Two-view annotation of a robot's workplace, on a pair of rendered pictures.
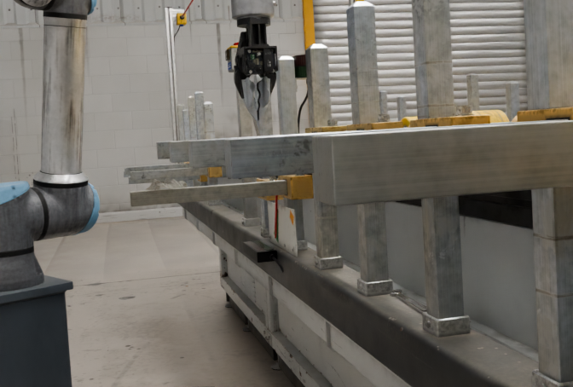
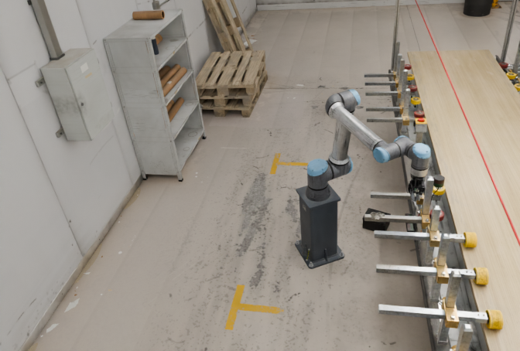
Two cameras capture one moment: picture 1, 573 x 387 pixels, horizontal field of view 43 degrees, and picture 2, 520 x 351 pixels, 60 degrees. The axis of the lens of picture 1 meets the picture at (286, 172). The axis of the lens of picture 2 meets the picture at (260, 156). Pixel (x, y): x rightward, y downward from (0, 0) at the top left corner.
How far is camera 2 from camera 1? 1.84 m
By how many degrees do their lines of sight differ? 39
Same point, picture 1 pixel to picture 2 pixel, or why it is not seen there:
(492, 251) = not seen: hidden behind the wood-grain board
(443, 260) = (443, 331)
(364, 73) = (442, 254)
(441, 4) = (456, 287)
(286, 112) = (426, 196)
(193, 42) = not seen: outside the picture
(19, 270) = (323, 195)
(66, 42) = not seen: hidden behind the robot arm
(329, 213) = (430, 252)
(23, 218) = (325, 178)
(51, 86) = (338, 133)
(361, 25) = (444, 243)
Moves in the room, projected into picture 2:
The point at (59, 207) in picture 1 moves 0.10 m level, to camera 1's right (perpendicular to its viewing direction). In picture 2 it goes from (337, 172) to (351, 174)
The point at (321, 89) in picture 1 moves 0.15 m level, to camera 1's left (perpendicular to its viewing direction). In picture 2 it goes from (435, 221) to (405, 215)
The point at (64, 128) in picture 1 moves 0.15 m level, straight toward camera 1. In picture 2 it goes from (342, 147) to (343, 158)
